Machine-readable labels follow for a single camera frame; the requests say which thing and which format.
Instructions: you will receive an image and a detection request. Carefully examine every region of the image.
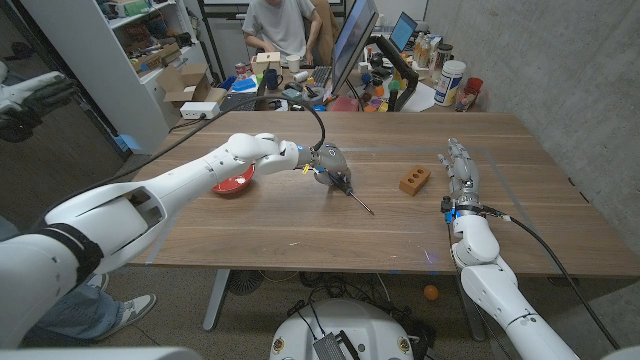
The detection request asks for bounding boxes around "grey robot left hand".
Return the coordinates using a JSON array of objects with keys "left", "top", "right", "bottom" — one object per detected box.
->
[{"left": 298, "top": 142, "right": 353, "bottom": 189}]

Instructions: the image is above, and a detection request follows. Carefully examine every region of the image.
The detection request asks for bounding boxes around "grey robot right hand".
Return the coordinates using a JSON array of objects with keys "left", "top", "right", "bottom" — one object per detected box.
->
[{"left": 437, "top": 137, "right": 484, "bottom": 214}]

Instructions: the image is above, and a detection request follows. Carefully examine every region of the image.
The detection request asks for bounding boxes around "blue black screwdriver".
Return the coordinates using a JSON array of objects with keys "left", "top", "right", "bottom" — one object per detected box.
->
[{"left": 323, "top": 168, "right": 375, "bottom": 217}]

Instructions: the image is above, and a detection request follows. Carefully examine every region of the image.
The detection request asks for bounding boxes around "wooden block with holes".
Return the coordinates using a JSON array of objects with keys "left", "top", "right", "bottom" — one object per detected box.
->
[{"left": 398, "top": 165, "right": 433, "bottom": 197}]

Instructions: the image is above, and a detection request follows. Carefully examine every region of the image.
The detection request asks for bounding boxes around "red bowl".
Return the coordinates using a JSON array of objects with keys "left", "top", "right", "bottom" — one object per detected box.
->
[{"left": 210, "top": 163, "right": 256, "bottom": 196}]

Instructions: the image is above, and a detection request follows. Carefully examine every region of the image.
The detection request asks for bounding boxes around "pink flat box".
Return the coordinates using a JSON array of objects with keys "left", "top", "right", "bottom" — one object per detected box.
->
[{"left": 329, "top": 96, "right": 360, "bottom": 113}]

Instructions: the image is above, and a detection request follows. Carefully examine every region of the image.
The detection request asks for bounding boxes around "grey tape roll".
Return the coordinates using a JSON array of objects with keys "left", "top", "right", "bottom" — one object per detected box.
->
[{"left": 302, "top": 86, "right": 326, "bottom": 107}]

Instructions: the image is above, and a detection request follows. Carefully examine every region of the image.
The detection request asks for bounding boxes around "clear glass with red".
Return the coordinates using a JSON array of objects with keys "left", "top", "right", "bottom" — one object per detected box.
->
[{"left": 454, "top": 87, "right": 476, "bottom": 113}]

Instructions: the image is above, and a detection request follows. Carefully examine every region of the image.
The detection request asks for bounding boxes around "black keyboard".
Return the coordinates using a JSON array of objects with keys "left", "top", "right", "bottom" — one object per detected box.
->
[{"left": 310, "top": 65, "right": 333, "bottom": 89}]

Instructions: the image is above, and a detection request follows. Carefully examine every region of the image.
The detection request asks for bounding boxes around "white paper sheet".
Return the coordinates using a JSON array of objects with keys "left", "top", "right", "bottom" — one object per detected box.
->
[{"left": 401, "top": 81, "right": 437, "bottom": 113}]

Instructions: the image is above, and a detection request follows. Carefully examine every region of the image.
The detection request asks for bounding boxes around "dark blue mug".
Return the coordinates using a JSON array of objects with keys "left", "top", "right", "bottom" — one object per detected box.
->
[{"left": 263, "top": 68, "right": 284, "bottom": 91}]

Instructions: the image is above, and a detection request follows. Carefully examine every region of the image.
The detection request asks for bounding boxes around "white plastic canister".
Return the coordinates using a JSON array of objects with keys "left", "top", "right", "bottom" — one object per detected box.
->
[{"left": 433, "top": 59, "right": 467, "bottom": 107}]

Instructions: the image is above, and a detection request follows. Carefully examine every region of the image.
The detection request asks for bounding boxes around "black open laptop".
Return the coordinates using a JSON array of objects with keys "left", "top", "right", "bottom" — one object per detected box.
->
[{"left": 218, "top": 67, "right": 271, "bottom": 112}]

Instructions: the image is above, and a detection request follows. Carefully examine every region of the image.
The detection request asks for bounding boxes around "blue flat box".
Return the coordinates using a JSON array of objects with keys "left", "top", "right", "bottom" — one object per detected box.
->
[{"left": 230, "top": 75, "right": 259, "bottom": 94}]

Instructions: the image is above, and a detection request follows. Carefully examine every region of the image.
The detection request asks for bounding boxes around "light wooden box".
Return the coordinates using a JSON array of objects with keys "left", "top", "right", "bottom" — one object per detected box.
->
[{"left": 249, "top": 51, "right": 283, "bottom": 76}]

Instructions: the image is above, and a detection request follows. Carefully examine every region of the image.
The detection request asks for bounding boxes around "black computer monitor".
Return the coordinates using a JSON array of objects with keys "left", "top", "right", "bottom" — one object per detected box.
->
[{"left": 329, "top": 0, "right": 380, "bottom": 96}]

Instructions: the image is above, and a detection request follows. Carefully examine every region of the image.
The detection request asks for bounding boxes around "dark lidded jar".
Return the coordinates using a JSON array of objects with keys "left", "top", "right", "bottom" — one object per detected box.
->
[{"left": 435, "top": 43, "right": 455, "bottom": 70}]

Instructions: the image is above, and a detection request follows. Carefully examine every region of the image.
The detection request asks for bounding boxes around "clear plastic bottle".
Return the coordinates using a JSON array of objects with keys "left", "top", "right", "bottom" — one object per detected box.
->
[{"left": 413, "top": 32, "right": 432, "bottom": 64}]

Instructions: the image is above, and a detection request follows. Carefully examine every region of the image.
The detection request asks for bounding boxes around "white power box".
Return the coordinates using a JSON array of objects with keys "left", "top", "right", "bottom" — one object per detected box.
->
[{"left": 179, "top": 101, "right": 221, "bottom": 121}]

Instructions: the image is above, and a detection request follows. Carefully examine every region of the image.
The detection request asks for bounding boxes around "seated person grey shirt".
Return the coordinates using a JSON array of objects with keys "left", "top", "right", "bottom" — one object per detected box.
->
[{"left": 242, "top": 0, "right": 324, "bottom": 66}]

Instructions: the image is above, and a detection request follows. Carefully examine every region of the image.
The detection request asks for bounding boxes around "open laptop blue screen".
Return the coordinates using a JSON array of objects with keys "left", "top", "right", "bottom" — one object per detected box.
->
[{"left": 388, "top": 11, "right": 419, "bottom": 54}]

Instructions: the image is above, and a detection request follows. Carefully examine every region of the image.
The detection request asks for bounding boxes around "round floor fan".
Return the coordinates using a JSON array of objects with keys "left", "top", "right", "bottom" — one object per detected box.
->
[{"left": 227, "top": 269, "right": 265, "bottom": 296}]

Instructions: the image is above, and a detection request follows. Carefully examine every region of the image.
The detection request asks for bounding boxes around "grey cabinet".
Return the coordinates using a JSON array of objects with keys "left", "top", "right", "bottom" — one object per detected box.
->
[{"left": 204, "top": 17, "right": 251, "bottom": 69}]

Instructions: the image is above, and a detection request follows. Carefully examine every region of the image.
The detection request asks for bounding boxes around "open cardboard box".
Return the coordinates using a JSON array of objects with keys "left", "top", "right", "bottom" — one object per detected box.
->
[{"left": 155, "top": 63, "right": 229, "bottom": 109}]

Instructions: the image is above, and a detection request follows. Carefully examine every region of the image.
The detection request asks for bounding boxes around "white robot torso base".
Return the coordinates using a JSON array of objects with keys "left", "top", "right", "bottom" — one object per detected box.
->
[{"left": 268, "top": 298, "right": 415, "bottom": 360}]

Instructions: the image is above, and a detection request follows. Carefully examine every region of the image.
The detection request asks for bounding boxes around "white shelf unit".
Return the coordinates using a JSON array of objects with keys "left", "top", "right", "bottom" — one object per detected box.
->
[{"left": 19, "top": 0, "right": 211, "bottom": 154}]

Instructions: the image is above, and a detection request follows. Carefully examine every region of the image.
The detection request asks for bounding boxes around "standing person in jeans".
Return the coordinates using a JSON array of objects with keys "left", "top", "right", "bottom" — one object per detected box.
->
[{"left": 0, "top": 214, "right": 157, "bottom": 346}]

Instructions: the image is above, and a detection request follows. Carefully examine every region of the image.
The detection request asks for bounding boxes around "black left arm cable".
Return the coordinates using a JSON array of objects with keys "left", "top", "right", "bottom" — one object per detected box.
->
[{"left": 29, "top": 93, "right": 327, "bottom": 234}]

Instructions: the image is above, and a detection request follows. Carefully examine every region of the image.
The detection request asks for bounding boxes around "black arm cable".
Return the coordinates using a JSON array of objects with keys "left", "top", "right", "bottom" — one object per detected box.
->
[
  {"left": 29, "top": 93, "right": 327, "bottom": 234},
  {"left": 482, "top": 204, "right": 621, "bottom": 351}
]

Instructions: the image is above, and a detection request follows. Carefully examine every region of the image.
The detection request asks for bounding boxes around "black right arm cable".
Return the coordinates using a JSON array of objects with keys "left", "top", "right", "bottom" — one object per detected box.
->
[{"left": 482, "top": 204, "right": 621, "bottom": 351}]

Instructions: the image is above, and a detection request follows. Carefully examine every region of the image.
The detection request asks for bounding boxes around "whiteboard with black frame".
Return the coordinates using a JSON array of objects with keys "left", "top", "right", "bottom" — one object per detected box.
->
[{"left": 196, "top": 0, "right": 251, "bottom": 76}]

